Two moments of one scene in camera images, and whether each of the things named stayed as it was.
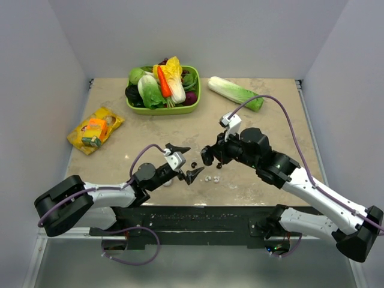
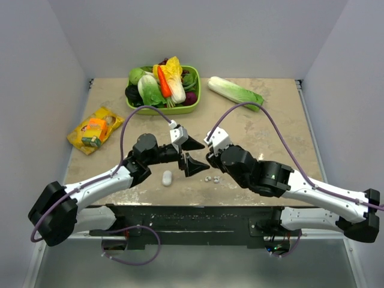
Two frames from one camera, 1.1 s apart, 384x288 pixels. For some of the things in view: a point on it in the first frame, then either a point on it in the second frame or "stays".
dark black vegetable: [134, 96] stays
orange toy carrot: [165, 86] stays
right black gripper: [216, 151] to [212, 159]
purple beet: [191, 98] stays
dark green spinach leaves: [189, 82] stays
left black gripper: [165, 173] to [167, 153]
